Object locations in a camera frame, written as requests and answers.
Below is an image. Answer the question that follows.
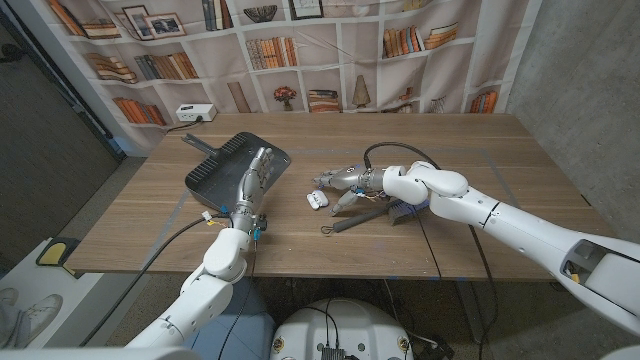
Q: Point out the grey hand brush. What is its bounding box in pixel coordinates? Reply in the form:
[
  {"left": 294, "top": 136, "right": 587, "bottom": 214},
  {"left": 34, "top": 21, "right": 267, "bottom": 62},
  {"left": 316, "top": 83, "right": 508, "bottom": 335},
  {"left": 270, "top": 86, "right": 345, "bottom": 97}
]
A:
[{"left": 320, "top": 198, "right": 431, "bottom": 236}]

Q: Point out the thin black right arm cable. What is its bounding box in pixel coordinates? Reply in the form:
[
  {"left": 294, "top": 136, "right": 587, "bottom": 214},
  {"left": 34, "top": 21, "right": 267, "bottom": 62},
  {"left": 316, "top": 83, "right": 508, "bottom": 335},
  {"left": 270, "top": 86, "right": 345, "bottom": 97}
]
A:
[{"left": 415, "top": 213, "right": 443, "bottom": 280}]

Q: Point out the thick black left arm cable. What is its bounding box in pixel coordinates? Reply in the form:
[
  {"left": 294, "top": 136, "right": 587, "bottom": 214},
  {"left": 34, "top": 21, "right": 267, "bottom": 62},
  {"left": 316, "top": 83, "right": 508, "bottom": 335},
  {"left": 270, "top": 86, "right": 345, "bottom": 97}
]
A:
[{"left": 78, "top": 213, "right": 231, "bottom": 348}]

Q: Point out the yellow foot pedal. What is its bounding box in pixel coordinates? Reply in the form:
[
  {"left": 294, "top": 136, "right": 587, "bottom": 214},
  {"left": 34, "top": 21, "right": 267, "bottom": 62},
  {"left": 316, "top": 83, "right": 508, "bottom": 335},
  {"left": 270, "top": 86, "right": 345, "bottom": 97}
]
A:
[{"left": 35, "top": 236, "right": 84, "bottom": 280}]

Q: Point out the person's leg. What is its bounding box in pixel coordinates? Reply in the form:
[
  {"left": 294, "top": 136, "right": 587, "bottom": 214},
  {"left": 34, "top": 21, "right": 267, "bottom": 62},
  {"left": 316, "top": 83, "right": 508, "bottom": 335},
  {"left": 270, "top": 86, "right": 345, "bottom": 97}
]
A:
[{"left": 0, "top": 302, "right": 31, "bottom": 350}]

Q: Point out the white AirPods case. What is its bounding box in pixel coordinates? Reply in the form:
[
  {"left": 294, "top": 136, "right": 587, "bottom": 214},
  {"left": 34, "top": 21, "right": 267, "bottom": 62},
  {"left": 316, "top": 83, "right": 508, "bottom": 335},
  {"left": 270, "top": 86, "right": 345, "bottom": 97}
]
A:
[{"left": 306, "top": 190, "right": 330, "bottom": 211}]

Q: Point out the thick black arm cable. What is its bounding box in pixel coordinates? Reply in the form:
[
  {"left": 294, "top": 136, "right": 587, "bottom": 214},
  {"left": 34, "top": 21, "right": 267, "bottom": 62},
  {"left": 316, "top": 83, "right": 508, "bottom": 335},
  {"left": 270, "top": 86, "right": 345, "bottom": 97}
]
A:
[
  {"left": 78, "top": 213, "right": 231, "bottom": 348},
  {"left": 362, "top": 141, "right": 501, "bottom": 360}
]

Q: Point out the grey table leg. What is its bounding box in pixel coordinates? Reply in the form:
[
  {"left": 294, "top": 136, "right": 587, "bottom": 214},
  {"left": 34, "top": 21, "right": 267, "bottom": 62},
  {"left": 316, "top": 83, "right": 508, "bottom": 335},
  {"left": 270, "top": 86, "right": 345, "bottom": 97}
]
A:
[{"left": 457, "top": 279, "right": 486, "bottom": 344}]

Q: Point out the dark grey dustpan tray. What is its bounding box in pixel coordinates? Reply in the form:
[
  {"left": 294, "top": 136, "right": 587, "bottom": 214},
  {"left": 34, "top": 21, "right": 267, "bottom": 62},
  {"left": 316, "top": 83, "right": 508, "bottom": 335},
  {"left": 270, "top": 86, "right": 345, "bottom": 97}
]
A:
[{"left": 180, "top": 130, "right": 292, "bottom": 214}]

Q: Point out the black power adapter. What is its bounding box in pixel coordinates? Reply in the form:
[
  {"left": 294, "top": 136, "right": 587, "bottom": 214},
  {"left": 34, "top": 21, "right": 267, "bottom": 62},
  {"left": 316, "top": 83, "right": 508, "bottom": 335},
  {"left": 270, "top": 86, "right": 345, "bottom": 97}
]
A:
[{"left": 414, "top": 334, "right": 456, "bottom": 360}]

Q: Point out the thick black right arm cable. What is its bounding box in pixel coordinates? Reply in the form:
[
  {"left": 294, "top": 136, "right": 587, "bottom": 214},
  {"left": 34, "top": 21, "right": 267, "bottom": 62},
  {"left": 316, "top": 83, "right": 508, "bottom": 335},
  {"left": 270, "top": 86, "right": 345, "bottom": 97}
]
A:
[{"left": 362, "top": 141, "right": 501, "bottom": 360}]

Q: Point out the black power strip cable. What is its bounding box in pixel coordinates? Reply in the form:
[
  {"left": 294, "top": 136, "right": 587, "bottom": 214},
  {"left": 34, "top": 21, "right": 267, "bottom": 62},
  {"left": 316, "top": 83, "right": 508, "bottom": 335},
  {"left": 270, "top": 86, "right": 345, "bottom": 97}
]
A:
[{"left": 164, "top": 115, "right": 204, "bottom": 135}]

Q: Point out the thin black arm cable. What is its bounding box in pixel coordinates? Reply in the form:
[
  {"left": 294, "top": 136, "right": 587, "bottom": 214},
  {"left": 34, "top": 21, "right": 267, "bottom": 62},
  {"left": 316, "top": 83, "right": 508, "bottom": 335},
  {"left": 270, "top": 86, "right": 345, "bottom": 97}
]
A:
[
  {"left": 217, "top": 238, "right": 259, "bottom": 360},
  {"left": 415, "top": 213, "right": 443, "bottom": 280}
]

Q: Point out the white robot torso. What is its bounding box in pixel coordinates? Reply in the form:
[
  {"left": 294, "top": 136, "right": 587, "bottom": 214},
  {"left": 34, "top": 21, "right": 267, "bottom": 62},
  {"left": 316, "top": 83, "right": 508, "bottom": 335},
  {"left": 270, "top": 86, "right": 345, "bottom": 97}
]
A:
[{"left": 269, "top": 298, "right": 415, "bottom": 360}]

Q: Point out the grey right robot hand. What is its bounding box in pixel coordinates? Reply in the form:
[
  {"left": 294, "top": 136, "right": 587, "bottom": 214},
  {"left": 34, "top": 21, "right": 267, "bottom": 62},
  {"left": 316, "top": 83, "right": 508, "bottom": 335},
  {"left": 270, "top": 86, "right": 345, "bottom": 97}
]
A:
[{"left": 312, "top": 163, "right": 389, "bottom": 217}]

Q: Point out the printed bookshelf backdrop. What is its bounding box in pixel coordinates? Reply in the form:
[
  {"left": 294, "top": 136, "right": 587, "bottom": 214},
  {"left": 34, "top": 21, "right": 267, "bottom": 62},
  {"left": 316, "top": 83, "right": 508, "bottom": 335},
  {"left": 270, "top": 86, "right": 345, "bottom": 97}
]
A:
[{"left": 9, "top": 0, "right": 544, "bottom": 156}]

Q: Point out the white power strip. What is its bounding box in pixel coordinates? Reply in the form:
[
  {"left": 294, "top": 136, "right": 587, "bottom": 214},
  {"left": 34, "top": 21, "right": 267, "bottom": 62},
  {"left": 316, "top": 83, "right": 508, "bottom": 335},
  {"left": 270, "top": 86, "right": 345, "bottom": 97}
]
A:
[{"left": 175, "top": 103, "right": 218, "bottom": 123}]

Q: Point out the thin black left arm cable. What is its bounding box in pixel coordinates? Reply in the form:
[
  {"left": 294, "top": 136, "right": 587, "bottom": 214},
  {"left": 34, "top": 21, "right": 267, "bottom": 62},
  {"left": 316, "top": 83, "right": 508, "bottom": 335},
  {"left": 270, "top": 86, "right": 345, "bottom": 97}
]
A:
[{"left": 217, "top": 238, "right": 259, "bottom": 360}]

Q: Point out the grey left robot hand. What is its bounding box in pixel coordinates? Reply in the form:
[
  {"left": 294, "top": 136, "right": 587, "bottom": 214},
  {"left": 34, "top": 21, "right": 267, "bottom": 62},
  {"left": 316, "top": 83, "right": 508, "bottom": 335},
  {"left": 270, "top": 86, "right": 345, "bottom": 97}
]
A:
[{"left": 228, "top": 145, "right": 275, "bottom": 234}]

